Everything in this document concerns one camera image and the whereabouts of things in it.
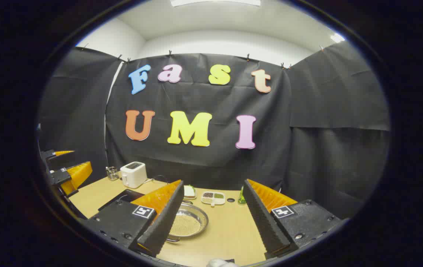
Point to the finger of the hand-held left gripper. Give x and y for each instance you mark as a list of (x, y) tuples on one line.
[(48, 154), (59, 176)]

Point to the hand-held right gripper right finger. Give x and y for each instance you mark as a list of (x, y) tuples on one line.
[(261, 218)]

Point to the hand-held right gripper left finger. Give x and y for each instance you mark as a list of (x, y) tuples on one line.
[(165, 222)]

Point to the stainless steel pot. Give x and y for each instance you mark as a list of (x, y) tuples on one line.
[(197, 214)]

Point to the black induction cooktop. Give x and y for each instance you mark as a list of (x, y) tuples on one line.
[(122, 196)]

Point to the pile of soybeans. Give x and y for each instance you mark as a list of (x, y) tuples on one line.
[(185, 225)]

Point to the green label drink bottle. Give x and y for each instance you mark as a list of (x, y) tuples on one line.
[(241, 200)]

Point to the small sandwich plate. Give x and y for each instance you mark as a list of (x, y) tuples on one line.
[(190, 198)]

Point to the sandwich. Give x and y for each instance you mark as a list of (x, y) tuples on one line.
[(189, 190)]

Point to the white divided grain tray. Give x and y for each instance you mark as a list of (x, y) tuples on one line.
[(219, 200)]

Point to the white toaster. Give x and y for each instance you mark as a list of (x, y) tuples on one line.
[(133, 176)]

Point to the white rounded object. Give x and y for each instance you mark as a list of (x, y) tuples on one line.
[(219, 263)]

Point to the black backdrop cloth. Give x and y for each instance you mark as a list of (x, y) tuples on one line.
[(204, 167)]

